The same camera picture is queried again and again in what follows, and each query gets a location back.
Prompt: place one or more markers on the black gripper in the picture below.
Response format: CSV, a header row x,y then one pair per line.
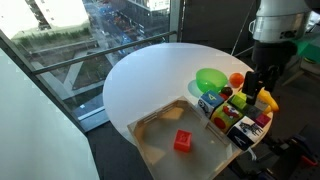
x,y
273,55

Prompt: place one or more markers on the orange toy block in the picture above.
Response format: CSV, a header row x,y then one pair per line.
x,y
182,141

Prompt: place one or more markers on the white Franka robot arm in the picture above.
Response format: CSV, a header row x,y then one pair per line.
x,y
283,20

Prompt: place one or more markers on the grey block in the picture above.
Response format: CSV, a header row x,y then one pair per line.
x,y
253,112

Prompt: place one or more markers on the lime green block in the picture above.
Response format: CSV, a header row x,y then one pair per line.
x,y
237,101

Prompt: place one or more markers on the magenta block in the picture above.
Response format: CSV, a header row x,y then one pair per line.
x,y
263,120

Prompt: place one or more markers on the yellow block with red car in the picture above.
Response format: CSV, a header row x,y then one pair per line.
x,y
225,118

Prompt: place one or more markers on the blue number block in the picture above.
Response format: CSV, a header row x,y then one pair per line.
x,y
210,101

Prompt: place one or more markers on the wooden tray box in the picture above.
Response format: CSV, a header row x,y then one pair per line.
x,y
200,156

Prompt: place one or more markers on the yellow toy banana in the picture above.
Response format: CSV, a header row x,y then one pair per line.
x,y
270,100

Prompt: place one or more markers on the orange-red toy fruit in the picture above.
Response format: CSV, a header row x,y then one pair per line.
x,y
236,80

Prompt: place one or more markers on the dark toy plum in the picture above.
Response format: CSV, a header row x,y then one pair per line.
x,y
227,91

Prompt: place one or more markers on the small red toy fruit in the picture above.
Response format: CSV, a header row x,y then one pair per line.
x,y
222,96

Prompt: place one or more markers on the green plastic bowl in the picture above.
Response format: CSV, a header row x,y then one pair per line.
x,y
211,80

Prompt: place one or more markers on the dark window handrail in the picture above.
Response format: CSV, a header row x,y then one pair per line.
x,y
100,51

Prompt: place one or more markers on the dark window frame post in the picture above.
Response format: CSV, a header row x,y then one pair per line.
x,y
176,20

